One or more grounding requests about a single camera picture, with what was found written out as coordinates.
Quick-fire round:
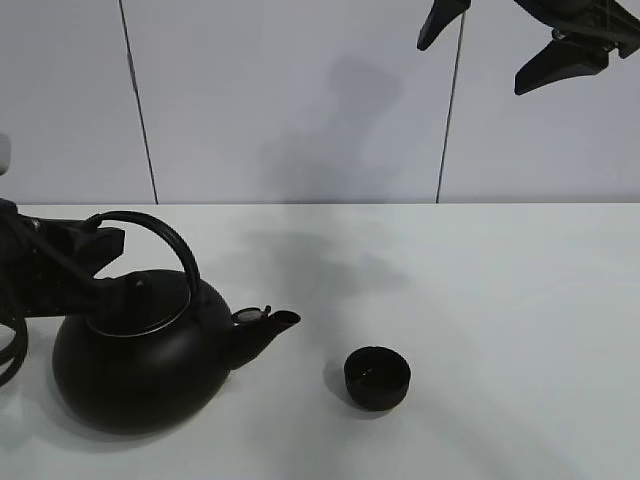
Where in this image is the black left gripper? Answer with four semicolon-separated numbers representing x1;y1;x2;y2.
1;215;150;317

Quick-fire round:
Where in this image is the black round teapot kettle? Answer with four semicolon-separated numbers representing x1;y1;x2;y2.
52;211;301;434

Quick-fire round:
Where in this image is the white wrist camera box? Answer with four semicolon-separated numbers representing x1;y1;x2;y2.
0;133;12;175

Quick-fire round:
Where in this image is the small black teacup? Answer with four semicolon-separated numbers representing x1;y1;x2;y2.
343;346;411;412

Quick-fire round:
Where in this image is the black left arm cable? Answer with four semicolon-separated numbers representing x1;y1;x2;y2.
0;199;101;386

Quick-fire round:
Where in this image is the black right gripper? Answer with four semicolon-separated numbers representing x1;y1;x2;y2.
416;0;639;96

